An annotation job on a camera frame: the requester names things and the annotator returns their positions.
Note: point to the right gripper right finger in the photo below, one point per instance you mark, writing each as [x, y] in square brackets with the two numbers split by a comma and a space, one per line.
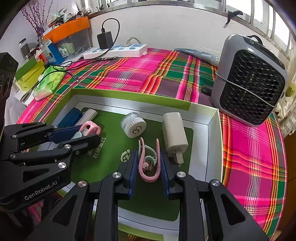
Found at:
[208, 210]

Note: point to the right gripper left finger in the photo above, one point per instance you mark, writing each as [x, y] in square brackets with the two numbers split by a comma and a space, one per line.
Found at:
[71, 217]

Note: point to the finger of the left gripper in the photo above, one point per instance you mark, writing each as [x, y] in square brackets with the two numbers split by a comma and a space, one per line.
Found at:
[58, 135]
[81, 144]

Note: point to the pink clip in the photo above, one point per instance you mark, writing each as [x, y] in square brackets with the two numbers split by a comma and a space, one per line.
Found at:
[148, 158]
[88, 128]

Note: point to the silver rectangular lighter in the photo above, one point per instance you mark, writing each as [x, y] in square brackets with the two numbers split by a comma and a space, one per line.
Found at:
[89, 115]

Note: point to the white round cap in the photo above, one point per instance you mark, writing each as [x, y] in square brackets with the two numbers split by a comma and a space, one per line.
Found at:
[133, 125]

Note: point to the white usb charger plug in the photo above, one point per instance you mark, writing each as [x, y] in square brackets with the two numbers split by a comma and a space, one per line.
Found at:
[174, 136]

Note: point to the blue small box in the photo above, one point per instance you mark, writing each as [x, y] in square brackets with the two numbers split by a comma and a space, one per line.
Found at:
[70, 118]

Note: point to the scissors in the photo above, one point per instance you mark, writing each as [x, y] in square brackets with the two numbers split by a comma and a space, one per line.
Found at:
[26, 96]

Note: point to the green tissue pack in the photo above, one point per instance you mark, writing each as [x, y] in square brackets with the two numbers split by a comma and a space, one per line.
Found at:
[49, 83]

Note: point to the plaid tablecloth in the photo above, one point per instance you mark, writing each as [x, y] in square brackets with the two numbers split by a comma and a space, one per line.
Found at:
[254, 161]

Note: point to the yellow-green box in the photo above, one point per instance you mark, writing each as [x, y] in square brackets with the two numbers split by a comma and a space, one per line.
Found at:
[27, 75]

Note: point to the blue and white carton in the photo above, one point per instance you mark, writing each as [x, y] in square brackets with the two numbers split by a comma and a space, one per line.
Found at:
[51, 53]

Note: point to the green and white tray box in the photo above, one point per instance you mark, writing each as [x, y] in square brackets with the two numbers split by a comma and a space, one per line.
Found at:
[149, 214]

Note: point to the glass jar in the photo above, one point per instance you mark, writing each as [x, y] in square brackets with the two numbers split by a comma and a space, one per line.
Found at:
[24, 48]

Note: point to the orange lid storage bin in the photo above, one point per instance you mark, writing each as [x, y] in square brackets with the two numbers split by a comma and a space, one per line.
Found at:
[71, 38]

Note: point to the white power strip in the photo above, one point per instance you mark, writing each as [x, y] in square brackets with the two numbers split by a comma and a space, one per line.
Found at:
[135, 50]

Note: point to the purple flower branches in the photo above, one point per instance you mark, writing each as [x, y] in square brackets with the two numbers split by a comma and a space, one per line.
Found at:
[37, 14]

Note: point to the floral curtain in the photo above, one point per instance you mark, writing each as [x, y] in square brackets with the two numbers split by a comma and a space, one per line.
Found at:
[285, 112]

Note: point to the grey portable heater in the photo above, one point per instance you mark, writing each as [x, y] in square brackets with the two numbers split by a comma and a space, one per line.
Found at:
[250, 80]

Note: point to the grey flat object behind heater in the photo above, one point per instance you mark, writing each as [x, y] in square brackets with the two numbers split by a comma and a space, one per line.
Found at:
[206, 57]

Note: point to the black charger with cable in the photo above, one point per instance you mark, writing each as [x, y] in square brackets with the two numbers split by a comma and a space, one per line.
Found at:
[105, 39]

